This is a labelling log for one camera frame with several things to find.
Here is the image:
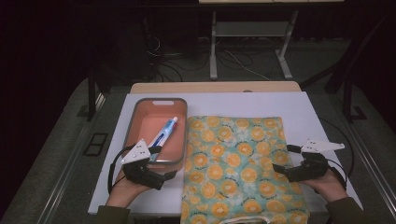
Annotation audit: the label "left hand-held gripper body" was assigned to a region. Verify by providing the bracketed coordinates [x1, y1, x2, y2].
[120, 138, 166, 191]

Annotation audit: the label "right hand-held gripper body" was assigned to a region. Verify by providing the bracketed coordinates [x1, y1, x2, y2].
[284, 138, 346, 184]

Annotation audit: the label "blue and white toothpaste tube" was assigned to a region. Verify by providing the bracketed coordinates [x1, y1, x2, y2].
[148, 116, 179, 162]

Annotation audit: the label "orange bin with grey rim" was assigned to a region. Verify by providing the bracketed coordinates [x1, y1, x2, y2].
[120, 97, 189, 173]

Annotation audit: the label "orange-print cloth bag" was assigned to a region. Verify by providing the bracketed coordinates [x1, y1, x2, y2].
[179, 115, 311, 224]

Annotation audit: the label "person's left hand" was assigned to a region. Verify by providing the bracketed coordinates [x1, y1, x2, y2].
[106, 168, 151, 209]

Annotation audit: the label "person's right hand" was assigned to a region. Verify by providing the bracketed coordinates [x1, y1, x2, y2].
[299, 168, 349, 203]

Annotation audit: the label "white board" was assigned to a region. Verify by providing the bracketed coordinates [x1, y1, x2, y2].
[87, 91, 364, 217]

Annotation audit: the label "wooden table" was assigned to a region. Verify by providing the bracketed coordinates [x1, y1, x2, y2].
[129, 80, 303, 94]

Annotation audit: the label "grey metal stand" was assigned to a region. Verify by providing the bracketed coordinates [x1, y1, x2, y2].
[208, 10, 300, 81]

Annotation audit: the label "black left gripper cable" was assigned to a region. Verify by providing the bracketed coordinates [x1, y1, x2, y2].
[106, 145, 135, 195]

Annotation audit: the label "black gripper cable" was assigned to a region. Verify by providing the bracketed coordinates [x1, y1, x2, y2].
[326, 158, 348, 191]
[106, 145, 135, 195]

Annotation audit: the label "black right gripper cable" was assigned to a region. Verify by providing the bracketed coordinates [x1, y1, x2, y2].
[326, 158, 348, 191]

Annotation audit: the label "thin black cable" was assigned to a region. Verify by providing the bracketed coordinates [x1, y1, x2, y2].
[320, 117, 356, 179]

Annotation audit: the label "black post with foot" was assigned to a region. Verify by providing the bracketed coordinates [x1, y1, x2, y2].
[341, 69, 369, 124]

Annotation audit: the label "cables on floor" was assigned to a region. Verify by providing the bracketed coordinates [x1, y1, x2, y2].
[145, 33, 273, 83]

